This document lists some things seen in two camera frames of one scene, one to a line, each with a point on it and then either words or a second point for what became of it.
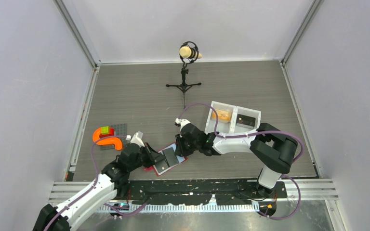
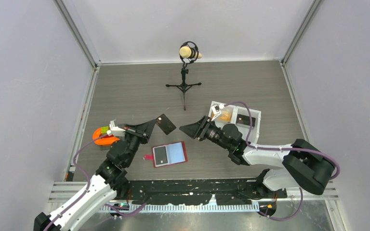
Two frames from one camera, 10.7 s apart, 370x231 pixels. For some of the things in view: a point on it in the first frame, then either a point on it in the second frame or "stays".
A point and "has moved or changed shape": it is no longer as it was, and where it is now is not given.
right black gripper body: [196, 146] → [212, 133]
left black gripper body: [139, 162] → [134, 138]
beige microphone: [186, 52] stays
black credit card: [245, 121] stays
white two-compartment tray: [232, 119] stays
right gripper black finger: [184, 146] → [194, 129]
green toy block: [105, 130] stays
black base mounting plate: [197, 192] stays
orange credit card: [222, 115] stays
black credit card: [170, 156] → [165, 124]
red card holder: [171, 160] has moved or changed shape
